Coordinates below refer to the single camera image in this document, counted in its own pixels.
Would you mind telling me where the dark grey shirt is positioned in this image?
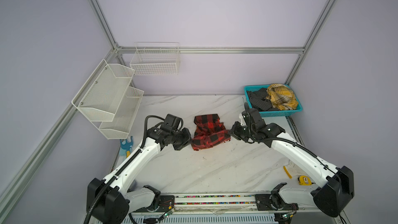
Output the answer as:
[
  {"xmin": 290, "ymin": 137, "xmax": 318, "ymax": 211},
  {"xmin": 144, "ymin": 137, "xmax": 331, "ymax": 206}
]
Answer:
[{"xmin": 247, "ymin": 88, "xmax": 278, "ymax": 112}]

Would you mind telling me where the teal plastic basket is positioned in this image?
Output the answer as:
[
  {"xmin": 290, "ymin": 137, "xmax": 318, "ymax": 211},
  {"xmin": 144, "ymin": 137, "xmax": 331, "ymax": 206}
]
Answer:
[{"xmin": 244, "ymin": 85, "xmax": 303, "ymax": 117}]

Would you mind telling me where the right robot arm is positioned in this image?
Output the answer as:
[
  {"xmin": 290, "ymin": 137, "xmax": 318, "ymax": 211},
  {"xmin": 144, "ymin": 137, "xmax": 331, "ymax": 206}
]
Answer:
[{"xmin": 229, "ymin": 103, "xmax": 354, "ymax": 218}]

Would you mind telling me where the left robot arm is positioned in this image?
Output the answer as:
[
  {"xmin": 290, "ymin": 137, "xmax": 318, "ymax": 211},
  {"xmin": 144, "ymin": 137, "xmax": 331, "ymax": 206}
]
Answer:
[{"xmin": 84, "ymin": 114, "xmax": 192, "ymax": 224}]

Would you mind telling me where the white mesh wall shelf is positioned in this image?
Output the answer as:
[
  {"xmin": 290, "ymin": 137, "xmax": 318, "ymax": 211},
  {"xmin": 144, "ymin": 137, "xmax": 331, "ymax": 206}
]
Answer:
[{"xmin": 72, "ymin": 60, "xmax": 144, "ymax": 140}]

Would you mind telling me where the yellow plaid shirt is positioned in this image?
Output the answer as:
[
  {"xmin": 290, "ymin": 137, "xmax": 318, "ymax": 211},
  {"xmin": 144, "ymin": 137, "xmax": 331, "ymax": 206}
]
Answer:
[{"xmin": 266, "ymin": 84, "xmax": 299, "ymax": 111}]

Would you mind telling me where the white wire wall basket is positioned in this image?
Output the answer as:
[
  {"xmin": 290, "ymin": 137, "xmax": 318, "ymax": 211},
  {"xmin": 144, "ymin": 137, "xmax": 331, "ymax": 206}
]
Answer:
[{"xmin": 130, "ymin": 42, "xmax": 180, "ymax": 76}]

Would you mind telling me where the teal hand rake tool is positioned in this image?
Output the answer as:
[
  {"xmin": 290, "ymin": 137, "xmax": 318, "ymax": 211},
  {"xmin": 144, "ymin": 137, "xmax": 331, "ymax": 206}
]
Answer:
[{"xmin": 119, "ymin": 136, "xmax": 134, "ymax": 158}]

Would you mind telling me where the red black plaid shirt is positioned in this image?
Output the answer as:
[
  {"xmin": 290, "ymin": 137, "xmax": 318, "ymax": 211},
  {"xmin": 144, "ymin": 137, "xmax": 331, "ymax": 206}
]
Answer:
[{"xmin": 191, "ymin": 114, "xmax": 231, "ymax": 151}]

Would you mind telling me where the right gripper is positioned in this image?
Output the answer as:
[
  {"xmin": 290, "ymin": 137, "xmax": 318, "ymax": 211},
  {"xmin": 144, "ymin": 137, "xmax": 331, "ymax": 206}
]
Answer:
[{"xmin": 225, "ymin": 120, "xmax": 254, "ymax": 140}]

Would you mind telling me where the yellow tape measure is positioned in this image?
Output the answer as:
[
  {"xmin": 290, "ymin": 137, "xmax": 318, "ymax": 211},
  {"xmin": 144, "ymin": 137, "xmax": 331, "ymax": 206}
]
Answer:
[{"xmin": 298, "ymin": 175, "xmax": 313, "ymax": 186}]

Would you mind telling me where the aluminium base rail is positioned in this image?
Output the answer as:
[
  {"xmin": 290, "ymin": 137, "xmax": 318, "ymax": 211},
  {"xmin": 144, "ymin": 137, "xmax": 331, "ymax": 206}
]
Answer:
[{"xmin": 80, "ymin": 190, "xmax": 350, "ymax": 224}]

